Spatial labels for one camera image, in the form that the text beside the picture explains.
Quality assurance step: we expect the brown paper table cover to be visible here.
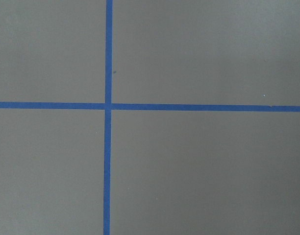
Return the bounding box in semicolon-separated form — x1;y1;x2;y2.
0;0;300;235

